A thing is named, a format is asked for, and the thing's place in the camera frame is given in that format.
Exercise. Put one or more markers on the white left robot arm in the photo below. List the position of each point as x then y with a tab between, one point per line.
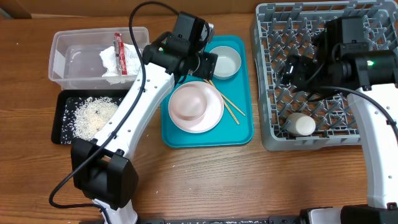
102	167

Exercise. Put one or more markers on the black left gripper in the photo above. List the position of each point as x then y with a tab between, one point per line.
205	68

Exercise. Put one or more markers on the wooden chopstick lower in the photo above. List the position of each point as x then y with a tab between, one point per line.
225	104

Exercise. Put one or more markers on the grey dishwasher rack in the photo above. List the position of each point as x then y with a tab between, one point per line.
287	28

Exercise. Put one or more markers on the black tray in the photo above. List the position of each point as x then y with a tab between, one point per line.
62	105

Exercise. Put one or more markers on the black rail at table edge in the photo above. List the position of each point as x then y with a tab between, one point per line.
290	219

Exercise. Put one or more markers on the white napkin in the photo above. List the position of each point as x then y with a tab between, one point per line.
109	62

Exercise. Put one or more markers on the wooden chopstick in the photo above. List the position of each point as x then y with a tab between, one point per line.
225	104
228	101

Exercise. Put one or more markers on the grey-green bowl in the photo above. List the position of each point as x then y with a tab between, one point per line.
228	62

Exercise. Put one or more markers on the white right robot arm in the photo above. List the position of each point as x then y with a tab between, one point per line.
344	64

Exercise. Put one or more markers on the red snack wrapper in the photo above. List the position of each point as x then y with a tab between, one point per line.
119	52

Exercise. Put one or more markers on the white round plate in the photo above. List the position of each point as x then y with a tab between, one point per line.
213	113

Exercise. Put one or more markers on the pink bowl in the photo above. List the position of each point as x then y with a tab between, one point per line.
187	104

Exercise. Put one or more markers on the clear plastic bin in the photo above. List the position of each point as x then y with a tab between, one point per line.
75	61

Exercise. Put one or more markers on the pile of rice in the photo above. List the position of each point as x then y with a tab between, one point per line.
83	117

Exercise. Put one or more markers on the white paper cup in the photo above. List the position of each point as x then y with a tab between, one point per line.
300	124

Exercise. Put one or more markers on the wooden chopstick upper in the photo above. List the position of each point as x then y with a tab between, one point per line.
228	101

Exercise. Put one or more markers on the teal plastic tray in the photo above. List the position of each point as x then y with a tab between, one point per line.
227	132

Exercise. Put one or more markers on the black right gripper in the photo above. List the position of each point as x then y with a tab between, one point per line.
292	74

